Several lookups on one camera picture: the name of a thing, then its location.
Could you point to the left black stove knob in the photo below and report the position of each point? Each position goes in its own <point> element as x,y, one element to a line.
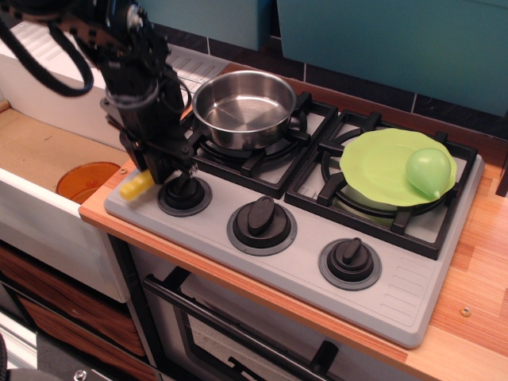
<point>184,196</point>

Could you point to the right black stove knob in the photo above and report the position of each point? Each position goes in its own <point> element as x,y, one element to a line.
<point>350,264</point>

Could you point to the black burner grate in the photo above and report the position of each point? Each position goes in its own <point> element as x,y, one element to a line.
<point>269,170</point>
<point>431,230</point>

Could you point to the white toy sink unit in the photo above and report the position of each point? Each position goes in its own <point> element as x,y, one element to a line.
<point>43,137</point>

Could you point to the wooden drawer fronts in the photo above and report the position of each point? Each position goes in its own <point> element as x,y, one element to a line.
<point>94,325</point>

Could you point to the black stove knob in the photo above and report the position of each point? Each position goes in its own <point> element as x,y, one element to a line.
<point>350,264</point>
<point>184,196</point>
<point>262,228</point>

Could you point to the small green toy pear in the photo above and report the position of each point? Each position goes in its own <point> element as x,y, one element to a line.
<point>428,170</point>

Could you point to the middle black stove knob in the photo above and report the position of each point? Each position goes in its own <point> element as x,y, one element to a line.
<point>262,228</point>

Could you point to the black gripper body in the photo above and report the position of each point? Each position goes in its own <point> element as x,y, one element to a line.
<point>149,110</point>

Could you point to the yellow toy corn cob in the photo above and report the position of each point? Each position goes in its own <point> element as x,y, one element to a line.
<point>136,186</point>

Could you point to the oven door with black handle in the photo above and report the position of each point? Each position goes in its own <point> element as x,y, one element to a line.
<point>220,335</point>

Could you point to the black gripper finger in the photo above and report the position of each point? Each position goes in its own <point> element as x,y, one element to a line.
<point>134,150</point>
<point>161,165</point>

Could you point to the light green plastic plate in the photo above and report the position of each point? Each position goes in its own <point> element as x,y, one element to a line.
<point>374,164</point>

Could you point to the stainless steel pot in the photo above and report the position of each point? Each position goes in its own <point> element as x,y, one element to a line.
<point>244,110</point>

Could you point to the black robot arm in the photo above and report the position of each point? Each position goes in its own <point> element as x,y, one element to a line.
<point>116,37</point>

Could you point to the right black burner grate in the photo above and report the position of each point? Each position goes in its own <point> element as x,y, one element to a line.
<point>431,230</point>

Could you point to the left black burner grate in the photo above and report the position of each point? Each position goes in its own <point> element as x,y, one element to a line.
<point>269,170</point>

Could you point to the grey toy stove top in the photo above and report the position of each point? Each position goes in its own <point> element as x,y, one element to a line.
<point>397,307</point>

